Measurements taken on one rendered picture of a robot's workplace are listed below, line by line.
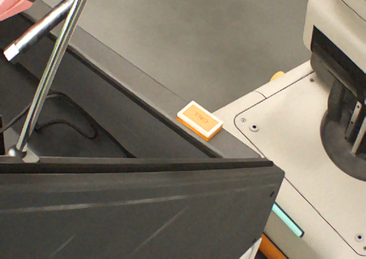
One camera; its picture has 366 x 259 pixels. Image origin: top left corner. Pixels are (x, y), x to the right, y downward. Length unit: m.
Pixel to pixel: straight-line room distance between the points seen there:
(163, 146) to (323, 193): 0.83
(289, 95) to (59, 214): 1.52
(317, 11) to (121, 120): 0.52
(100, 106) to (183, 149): 0.15
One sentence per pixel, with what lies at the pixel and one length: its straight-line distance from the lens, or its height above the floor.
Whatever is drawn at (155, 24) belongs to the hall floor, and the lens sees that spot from 2.54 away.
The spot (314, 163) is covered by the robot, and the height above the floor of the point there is 0.28.
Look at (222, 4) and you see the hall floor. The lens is 2.65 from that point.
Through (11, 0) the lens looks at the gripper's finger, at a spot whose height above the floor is 1.18.
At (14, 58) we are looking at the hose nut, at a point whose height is 1.14.
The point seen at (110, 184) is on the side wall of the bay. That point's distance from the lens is 0.58.
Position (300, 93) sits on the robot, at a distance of 2.04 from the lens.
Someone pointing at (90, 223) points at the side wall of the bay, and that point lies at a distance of 0.59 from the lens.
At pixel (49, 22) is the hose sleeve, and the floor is 1.17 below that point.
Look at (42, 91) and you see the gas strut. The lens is 0.50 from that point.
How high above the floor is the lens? 1.73
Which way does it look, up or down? 49 degrees down
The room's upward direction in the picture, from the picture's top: 10 degrees clockwise
